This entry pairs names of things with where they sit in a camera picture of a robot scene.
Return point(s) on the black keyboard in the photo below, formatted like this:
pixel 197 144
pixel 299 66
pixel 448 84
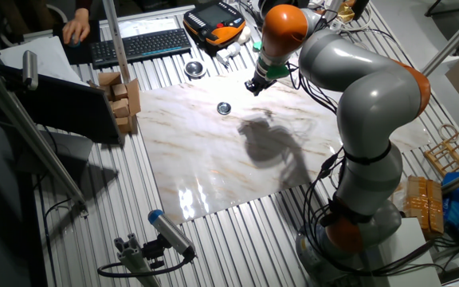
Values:
pixel 142 48

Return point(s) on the white egg shaped object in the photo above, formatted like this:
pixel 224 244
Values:
pixel 245 35

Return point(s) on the white paper stack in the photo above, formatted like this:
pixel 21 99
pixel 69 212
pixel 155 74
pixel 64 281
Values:
pixel 38 56

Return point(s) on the tall aluminium post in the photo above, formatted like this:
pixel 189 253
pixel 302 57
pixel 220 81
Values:
pixel 116 40

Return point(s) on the silver camera with blue tip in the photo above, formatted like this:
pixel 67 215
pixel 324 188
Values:
pixel 171 233

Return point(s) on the orange black teach pendant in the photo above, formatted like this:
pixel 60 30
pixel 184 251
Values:
pixel 213 22

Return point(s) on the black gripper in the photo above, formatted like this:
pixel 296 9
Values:
pixel 262 79

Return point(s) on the white power adapter plug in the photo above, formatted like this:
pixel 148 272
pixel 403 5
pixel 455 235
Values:
pixel 227 53

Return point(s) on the short aluminium post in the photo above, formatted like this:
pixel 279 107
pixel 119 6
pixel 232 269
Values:
pixel 333 6

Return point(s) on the aluminium extrusion camera stand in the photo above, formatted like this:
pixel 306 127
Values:
pixel 134 259

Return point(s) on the silver orange robot arm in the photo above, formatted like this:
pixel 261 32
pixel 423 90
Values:
pixel 369 95

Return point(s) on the gold crumpled foil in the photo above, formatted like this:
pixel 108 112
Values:
pixel 346 12

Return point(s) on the small wooden rack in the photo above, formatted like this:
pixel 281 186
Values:
pixel 450 151

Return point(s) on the diagonal aluminium bar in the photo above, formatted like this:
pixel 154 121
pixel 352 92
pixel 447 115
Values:
pixel 452 42

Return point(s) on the green gripper mount adapter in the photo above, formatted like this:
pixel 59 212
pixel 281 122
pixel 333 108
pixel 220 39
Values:
pixel 277 71

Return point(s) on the white box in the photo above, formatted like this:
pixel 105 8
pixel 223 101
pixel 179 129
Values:
pixel 409 255

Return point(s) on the cardboard box with wooden blocks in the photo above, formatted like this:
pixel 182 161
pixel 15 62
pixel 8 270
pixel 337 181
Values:
pixel 122 103

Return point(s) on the marble pattern sheet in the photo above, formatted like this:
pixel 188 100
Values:
pixel 197 159

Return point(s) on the long aluminium frame bar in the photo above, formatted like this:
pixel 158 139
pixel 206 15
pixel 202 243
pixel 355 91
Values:
pixel 26 131

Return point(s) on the person's hand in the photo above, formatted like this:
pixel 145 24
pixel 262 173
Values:
pixel 77 26

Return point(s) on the white printed document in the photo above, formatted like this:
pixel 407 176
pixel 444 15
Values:
pixel 146 27

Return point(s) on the small round metal plate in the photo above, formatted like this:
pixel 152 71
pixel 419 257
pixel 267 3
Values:
pixel 224 108

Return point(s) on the computer mouse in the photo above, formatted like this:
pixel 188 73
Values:
pixel 75 43

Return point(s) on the tan cardboard box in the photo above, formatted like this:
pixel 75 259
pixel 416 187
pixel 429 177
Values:
pixel 424 203

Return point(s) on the black mouse pad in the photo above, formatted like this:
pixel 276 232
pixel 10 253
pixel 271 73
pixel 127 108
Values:
pixel 94 48

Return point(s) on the black monitor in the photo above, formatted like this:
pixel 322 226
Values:
pixel 66 107

